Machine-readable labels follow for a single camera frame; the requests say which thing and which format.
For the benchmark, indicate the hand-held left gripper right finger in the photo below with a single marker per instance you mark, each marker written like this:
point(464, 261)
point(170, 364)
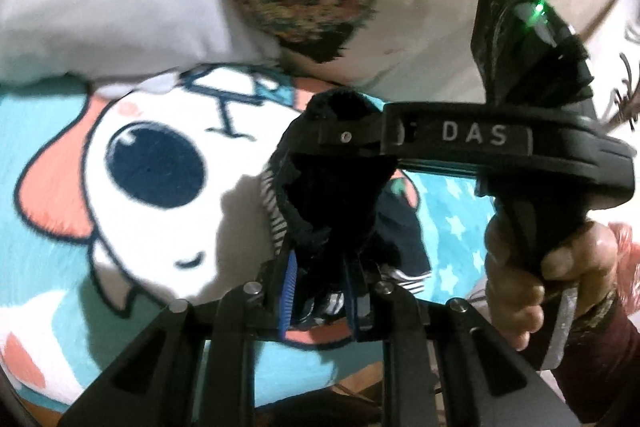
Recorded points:
point(352, 302)

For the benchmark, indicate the person's right hand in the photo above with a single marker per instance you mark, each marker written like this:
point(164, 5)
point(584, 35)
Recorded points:
point(515, 277)

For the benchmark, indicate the person's right forearm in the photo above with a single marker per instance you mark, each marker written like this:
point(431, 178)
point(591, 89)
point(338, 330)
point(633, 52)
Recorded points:
point(605, 357)

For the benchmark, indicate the black pants with white stripes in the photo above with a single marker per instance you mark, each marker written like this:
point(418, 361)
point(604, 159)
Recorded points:
point(340, 197)

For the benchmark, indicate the plain white pillow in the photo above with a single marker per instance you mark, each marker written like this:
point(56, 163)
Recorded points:
point(100, 7)

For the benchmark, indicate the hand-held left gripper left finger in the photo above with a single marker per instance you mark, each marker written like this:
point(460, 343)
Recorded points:
point(288, 292)

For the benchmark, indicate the teal cartoon printed blanket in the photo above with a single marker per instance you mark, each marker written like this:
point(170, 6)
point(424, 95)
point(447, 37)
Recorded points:
point(150, 227)

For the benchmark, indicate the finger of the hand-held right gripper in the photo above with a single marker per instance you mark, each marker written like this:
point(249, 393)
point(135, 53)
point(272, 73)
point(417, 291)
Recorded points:
point(350, 136)

